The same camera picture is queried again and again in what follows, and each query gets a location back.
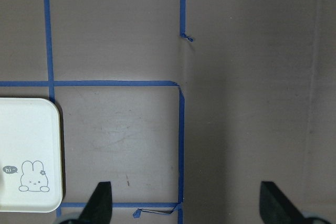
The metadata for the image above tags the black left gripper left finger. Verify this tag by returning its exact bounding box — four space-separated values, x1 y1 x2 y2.
55 182 112 223

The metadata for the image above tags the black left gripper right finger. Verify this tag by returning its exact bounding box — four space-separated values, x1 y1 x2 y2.
259 181 328 224

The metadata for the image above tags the cream plastic tray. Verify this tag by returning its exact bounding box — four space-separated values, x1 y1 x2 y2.
1 98 63 213

